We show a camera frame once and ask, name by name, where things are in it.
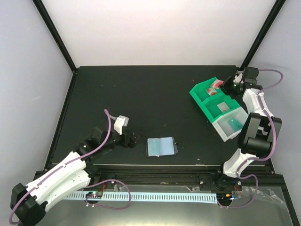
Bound purple cable loop front left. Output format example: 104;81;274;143
85;178;134;210

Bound right frame post black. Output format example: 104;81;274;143
240;0;286;70

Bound green bin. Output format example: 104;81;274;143
201;93;241;123
189;77;223;106

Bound green bin middle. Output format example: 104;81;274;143
201;93;241;123

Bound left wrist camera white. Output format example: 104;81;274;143
114;115;129;135

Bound green bin far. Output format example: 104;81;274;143
189;77;223;106

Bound purple cable loop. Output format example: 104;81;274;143
216;174;259;210
85;178;134;210

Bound grey card in bin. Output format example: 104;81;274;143
217;102;230;113

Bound controller board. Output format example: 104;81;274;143
86;191;103;199
216;193;241;201

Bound teal card in bin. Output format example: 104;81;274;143
227;118;243;131

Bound black card holder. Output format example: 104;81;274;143
146;137;178;157

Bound black aluminium rail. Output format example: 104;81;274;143
88;163;285;187

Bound red white card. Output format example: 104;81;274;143
206;87;218;96

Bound white translucent bin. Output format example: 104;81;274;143
213;107;248;142

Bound white slotted cable duct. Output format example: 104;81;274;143
64;191;217;204

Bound left controller board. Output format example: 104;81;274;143
86;191;103;199

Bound right controller board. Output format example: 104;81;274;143
216;193;241;201

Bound left frame post black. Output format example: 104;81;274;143
33;0;77;73

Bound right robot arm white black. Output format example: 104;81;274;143
190;67;282;192

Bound frame post black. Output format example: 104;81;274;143
240;0;286;70
33;0;77;73

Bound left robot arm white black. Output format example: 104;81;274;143
9;127;141;226

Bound purple cable loop front right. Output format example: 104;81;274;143
216;174;259;210

